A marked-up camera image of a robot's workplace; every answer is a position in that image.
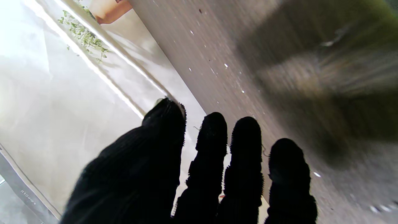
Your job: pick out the printed kitchen backdrop cloth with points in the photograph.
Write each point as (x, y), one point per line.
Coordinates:
(62, 109)

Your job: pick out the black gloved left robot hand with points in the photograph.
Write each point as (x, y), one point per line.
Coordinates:
(140, 180)

